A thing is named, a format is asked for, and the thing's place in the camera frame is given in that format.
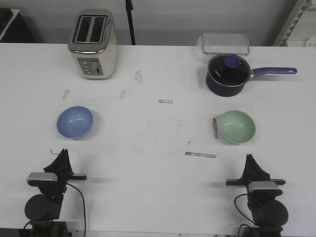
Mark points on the green bowl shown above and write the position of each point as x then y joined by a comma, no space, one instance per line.
236,127

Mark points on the dark blue saucepan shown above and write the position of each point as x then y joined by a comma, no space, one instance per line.
229,91

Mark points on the black box at left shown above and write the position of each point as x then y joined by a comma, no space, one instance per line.
13,28

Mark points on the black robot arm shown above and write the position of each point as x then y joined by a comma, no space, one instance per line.
268,214
43,210

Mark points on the black tripod pole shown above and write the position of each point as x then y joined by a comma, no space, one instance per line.
129,8

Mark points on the clear plastic food container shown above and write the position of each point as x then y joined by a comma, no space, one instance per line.
218,43

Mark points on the glass lid with blue knob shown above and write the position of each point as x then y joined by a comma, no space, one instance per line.
229,70

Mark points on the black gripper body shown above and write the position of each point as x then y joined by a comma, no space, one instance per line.
55,184
239,182

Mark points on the blue bowl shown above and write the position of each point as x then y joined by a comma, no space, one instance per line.
75,122

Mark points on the cream and chrome toaster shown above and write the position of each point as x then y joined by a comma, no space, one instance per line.
93,44

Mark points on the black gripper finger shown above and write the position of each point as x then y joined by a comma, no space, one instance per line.
247,172
67,162
258,174
57,165

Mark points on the white slotted shelf upright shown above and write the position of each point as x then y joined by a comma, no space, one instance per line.
299,26

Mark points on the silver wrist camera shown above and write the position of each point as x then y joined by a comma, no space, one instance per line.
262,186
41,179

